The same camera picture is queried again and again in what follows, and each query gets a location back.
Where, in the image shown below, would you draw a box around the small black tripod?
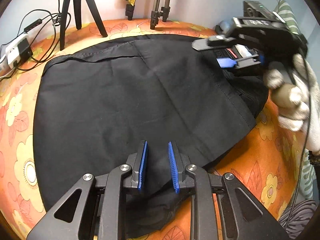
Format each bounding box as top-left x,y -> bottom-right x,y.
59,0 -> 108,50

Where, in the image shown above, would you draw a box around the black charger cables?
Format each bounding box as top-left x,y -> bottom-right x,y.
0,0 -> 72,82

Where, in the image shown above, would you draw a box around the white power strip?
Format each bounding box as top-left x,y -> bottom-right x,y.
1,33 -> 33,75

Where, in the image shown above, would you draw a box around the green striped pillow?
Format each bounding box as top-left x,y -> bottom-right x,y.
274,0 -> 316,199

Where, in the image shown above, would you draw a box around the silver tripod stand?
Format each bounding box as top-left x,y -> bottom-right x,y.
150,0 -> 175,30

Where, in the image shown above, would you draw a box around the black pants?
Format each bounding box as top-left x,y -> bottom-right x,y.
33,34 -> 268,238

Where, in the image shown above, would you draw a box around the right gloved hand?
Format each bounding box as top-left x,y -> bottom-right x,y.
263,54 -> 319,156

